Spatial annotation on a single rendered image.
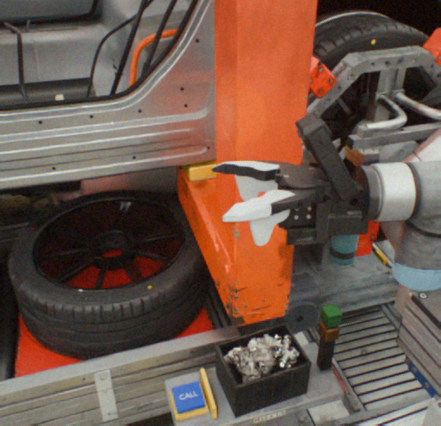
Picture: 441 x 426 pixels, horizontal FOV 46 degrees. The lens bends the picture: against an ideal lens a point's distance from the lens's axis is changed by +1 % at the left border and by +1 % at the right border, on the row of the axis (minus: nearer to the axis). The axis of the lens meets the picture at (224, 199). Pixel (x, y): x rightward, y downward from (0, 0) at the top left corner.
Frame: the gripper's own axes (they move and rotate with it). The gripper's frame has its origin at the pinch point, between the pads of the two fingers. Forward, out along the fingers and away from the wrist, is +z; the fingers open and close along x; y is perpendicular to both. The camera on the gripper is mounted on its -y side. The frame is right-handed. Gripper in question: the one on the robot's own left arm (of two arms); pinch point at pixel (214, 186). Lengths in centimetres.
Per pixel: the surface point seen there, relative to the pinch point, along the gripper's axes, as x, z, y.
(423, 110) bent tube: 73, -63, 13
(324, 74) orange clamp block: 80, -37, 4
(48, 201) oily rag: 203, 77, 95
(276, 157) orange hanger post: 46, -17, 14
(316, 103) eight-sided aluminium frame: 81, -35, 12
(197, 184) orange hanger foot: 98, -1, 43
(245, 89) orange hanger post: 42.3, -9.5, -2.0
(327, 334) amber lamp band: 39, -30, 59
